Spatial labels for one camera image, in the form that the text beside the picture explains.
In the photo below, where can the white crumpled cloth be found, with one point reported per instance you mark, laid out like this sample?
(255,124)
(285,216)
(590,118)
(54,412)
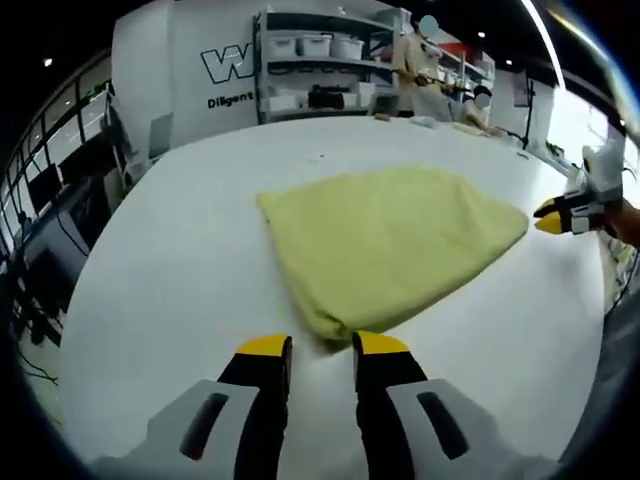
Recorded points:
(425,121)

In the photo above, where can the small tan object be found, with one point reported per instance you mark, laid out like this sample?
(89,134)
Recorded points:
(382,117)

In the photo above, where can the white storage bin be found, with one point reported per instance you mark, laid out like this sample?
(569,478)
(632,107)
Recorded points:
(315,45)
(283,46)
(348,47)

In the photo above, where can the white office chair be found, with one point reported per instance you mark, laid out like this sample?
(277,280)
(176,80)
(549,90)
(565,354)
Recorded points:
(160,133)

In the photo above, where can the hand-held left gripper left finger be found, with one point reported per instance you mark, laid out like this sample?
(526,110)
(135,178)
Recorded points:
(260,415)

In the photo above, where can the black tripod stand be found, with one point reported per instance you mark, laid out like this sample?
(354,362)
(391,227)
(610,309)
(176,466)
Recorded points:
(527,117)

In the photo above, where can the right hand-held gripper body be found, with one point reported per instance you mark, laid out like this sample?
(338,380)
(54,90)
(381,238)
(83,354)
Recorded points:
(606,167)

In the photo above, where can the person's right hand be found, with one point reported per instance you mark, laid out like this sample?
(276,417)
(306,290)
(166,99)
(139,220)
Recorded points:
(627,225)

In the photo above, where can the white floor stand device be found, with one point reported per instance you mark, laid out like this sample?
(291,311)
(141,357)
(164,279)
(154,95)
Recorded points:
(116,135)

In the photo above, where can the ceiling light strip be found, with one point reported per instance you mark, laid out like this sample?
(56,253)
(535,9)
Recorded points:
(547,40)

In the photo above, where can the yellow blue grey garment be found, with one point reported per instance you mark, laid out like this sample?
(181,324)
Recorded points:
(390,240)

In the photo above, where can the black monitor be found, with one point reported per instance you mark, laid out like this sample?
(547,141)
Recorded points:
(82,161)
(42,181)

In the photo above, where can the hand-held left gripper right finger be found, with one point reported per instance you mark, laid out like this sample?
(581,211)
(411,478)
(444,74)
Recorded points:
(385,415)

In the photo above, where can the person's grey clothing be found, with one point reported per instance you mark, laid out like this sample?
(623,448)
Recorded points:
(615,360)

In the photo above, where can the grey metal shelving unit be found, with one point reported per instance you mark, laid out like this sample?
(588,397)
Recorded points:
(467,70)
(260,65)

